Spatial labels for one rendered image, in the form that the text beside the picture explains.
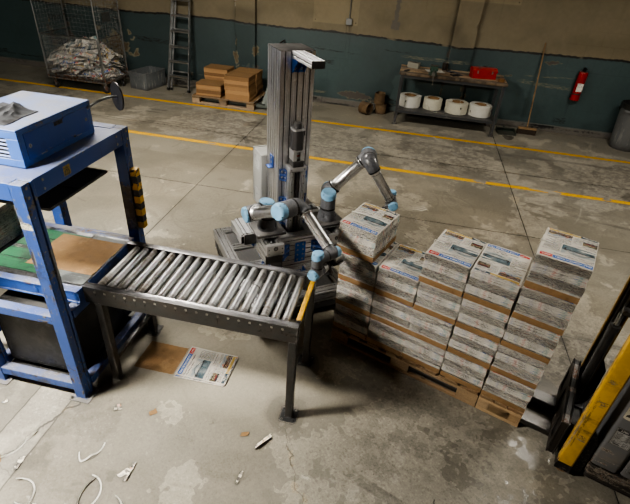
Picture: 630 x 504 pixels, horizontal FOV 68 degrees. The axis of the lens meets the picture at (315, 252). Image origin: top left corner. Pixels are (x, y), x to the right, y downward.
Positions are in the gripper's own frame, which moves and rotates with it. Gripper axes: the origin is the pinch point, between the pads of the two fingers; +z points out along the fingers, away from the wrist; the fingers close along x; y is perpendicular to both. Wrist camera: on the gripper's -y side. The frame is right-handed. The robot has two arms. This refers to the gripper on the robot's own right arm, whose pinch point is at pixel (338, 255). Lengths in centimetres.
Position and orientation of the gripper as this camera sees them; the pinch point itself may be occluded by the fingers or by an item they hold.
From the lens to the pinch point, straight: 317.6
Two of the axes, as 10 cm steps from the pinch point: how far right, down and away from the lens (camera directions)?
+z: 5.3, -4.4, 7.3
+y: 0.7, -8.3, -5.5
